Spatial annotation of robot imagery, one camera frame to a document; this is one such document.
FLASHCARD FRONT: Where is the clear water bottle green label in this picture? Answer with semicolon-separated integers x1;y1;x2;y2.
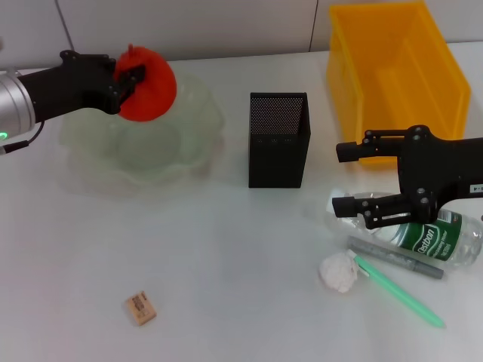
326;187;483;271

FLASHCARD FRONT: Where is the white paper ball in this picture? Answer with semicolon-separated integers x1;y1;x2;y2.
318;251;359;294

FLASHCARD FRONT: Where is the grey marker pen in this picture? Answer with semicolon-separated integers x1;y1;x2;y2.
346;235;445;281

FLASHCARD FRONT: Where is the beige eraser block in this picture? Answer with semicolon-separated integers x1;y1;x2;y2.
125;289;158;325

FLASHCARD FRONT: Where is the black mesh pen holder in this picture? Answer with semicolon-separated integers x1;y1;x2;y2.
248;91;311;189

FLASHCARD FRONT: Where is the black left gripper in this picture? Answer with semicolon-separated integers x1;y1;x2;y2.
17;50;147;124

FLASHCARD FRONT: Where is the yellow plastic bin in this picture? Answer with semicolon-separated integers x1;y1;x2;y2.
326;1;472;170

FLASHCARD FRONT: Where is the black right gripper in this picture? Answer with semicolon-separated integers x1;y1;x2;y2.
331;125;483;231

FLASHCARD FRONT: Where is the clear green glass fruit plate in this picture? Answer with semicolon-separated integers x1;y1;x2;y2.
58;69;227;197

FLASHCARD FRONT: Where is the mint green pen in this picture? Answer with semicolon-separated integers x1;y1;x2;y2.
349;251;445;328

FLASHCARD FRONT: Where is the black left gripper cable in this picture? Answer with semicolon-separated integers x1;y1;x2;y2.
0;122;45;156

